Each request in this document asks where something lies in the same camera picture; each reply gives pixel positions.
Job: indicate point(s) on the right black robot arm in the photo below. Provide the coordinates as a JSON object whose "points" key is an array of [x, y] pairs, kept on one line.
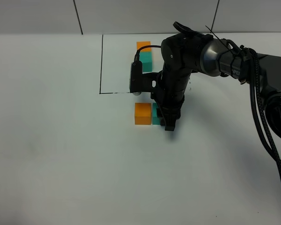
{"points": [[191, 52]]}

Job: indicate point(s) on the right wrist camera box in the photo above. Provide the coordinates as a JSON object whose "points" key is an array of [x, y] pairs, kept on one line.
{"points": [[139, 81]]}

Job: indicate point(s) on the teal template block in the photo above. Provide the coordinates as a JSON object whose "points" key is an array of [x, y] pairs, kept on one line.
{"points": [[147, 62]]}

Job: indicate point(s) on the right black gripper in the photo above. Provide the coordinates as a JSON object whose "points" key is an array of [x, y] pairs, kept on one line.
{"points": [[169, 94]]}

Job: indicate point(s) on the orange template block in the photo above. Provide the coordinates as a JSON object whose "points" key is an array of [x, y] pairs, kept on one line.
{"points": [[141, 44]]}

